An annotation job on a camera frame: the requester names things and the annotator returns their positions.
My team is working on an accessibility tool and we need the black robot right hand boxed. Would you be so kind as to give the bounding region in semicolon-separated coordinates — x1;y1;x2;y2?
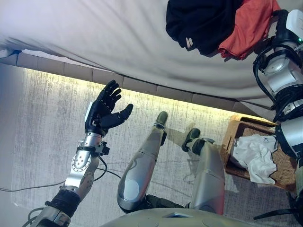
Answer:
254;9;303;54

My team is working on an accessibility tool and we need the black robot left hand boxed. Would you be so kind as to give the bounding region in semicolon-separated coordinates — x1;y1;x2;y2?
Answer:
84;79;134;137

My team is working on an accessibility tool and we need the orange red garment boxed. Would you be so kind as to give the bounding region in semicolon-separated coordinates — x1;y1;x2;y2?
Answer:
217;0;282;61

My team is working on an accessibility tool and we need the black garment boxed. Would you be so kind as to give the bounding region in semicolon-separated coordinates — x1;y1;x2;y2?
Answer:
165;0;245;57

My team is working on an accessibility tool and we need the bed with beige cover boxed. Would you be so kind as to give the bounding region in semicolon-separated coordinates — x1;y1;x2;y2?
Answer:
0;0;303;123

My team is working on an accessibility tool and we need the brown wicker basket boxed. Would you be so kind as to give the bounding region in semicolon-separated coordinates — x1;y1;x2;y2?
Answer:
220;115;299;190

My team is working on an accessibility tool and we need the robot right leg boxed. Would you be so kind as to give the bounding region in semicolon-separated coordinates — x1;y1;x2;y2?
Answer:
181;128;226;216

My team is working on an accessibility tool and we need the grey robot torso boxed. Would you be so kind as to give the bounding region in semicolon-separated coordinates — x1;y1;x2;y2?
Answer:
99;195;261;227

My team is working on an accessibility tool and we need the white crumpled garment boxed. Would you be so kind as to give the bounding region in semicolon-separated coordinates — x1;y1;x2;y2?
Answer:
229;134;278;185

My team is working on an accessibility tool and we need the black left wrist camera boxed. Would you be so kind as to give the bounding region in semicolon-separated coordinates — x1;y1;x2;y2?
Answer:
96;141;111;157

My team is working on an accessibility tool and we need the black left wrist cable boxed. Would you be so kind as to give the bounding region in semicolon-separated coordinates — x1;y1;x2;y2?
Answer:
0;155;122;192

